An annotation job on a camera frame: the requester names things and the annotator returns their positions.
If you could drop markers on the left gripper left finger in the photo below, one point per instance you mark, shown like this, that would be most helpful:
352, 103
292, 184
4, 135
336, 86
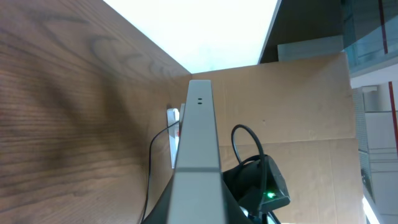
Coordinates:
158, 215

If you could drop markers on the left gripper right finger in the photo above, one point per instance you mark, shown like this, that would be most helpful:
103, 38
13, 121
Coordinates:
234, 214

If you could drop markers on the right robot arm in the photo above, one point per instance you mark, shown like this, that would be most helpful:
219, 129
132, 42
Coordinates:
254, 189

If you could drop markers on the white power strip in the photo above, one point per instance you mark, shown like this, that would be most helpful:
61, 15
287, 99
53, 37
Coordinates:
174, 120

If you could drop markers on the brown cardboard panel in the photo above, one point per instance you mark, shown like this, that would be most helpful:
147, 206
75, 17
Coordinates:
302, 111

